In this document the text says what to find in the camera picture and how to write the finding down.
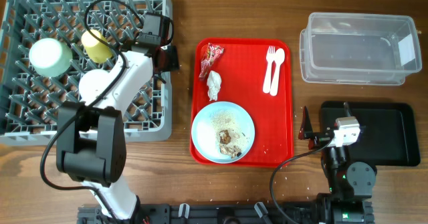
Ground red snack wrapper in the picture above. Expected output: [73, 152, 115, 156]
[198, 43, 224, 81]

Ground white tissue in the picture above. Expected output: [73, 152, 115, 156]
[207, 71, 221, 101]

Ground yellow plastic cup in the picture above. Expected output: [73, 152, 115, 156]
[81, 31, 113, 64]

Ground light blue plastic bowl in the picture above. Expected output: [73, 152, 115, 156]
[78, 70, 111, 105]

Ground white plastic fork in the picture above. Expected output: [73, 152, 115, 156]
[262, 45, 276, 94]

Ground green plastic bowl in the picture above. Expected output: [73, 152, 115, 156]
[29, 38, 73, 78]

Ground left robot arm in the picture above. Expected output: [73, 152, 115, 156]
[52, 13, 179, 223]

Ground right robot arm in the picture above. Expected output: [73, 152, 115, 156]
[298, 102, 377, 224]

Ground grey plastic dishwasher rack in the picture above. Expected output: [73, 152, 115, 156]
[1, 0, 173, 146]

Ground black plastic tray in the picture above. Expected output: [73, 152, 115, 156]
[323, 102, 421, 166]

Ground clear plastic bin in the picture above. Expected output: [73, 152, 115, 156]
[299, 12, 423, 86]

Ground brown food scraps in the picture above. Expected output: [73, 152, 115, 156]
[219, 130, 241, 158]

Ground red plastic serving tray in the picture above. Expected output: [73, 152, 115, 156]
[189, 37, 294, 168]

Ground white plastic spoon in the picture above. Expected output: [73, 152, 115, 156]
[270, 48, 286, 96]

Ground light blue dinner plate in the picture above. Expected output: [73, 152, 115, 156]
[191, 102, 255, 164]

